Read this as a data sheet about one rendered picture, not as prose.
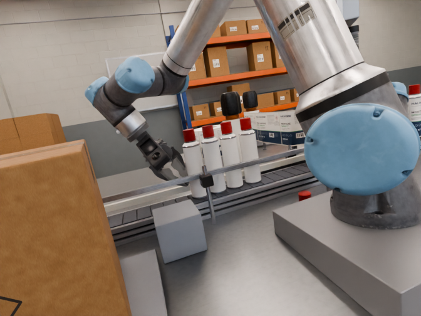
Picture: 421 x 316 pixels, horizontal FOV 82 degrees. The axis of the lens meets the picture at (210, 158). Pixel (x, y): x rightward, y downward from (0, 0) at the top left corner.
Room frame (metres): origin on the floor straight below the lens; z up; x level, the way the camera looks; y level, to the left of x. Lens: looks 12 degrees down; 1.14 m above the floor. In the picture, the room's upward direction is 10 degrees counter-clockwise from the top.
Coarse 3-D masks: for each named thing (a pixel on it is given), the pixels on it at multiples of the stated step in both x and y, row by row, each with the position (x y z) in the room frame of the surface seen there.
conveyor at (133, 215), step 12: (288, 168) 0.82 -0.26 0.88; (300, 168) 0.79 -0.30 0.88; (264, 180) 0.74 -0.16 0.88; (276, 180) 0.72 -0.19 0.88; (228, 192) 0.69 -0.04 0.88; (156, 204) 0.69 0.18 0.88; (168, 204) 0.67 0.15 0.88; (108, 216) 0.66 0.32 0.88; (120, 216) 0.64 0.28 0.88; (132, 216) 0.63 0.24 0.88; (144, 216) 0.61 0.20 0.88
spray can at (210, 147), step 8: (208, 128) 0.69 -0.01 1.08; (208, 136) 0.69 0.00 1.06; (208, 144) 0.69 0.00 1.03; (216, 144) 0.69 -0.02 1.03; (208, 152) 0.69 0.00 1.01; (216, 152) 0.69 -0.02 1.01; (208, 160) 0.69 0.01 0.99; (216, 160) 0.69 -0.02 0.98; (208, 168) 0.69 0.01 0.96; (216, 168) 0.69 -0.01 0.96; (216, 176) 0.69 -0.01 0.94; (216, 184) 0.69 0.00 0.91; (224, 184) 0.70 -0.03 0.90; (216, 192) 0.69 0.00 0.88
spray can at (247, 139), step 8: (240, 120) 0.74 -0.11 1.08; (248, 120) 0.73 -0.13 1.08; (248, 128) 0.72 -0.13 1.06; (240, 136) 0.73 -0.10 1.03; (248, 136) 0.72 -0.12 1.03; (240, 144) 0.74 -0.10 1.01; (248, 144) 0.72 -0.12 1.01; (256, 144) 0.73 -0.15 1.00; (248, 152) 0.72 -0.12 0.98; (256, 152) 0.72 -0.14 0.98; (248, 160) 0.72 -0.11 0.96; (248, 168) 0.72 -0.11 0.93; (256, 168) 0.72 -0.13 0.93; (248, 176) 0.72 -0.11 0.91; (256, 176) 0.72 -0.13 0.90
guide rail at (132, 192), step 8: (288, 152) 0.73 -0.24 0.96; (296, 152) 0.73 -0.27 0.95; (256, 160) 0.70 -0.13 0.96; (264, 160) 0.70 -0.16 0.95; (272, 160) 0.71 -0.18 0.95; (224, 168) 0.67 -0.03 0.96; (232, 168) 0.67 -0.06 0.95; (240, 168) 0.68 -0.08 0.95; (192, 176) 0.64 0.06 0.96; (152, 184) 0.62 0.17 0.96; (160, 184) 0.62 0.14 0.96; (168, 184) 0.62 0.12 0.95; (176, 184) 0.63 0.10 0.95; (120, 192) 0.60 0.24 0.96; (128, 192) 0.60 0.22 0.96; (136, 192) 0.60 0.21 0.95; (144, 192) 0.61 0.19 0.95; (104, 200) 0.58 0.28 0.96; (112, 200) 0.59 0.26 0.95
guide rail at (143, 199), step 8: (280, 160) 0.81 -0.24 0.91; (288, 160) 0.81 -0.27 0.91; (296, 160) 0.82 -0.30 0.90; (264, 168) 0.79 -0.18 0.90; (272, 168) 0.79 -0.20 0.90; (224, 176) 0.75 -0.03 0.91; (160, 192) 0.69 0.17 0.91; (168, 192) 0.70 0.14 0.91; (176, 192) 0.70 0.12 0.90; (128, 200) 0.67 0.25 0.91; (136, 200) 0.67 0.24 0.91; (144, 200) 0.68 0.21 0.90; (152, 200) 0.69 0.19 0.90; (112, 208) 0.66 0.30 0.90; (120, 208) 0.66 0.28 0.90
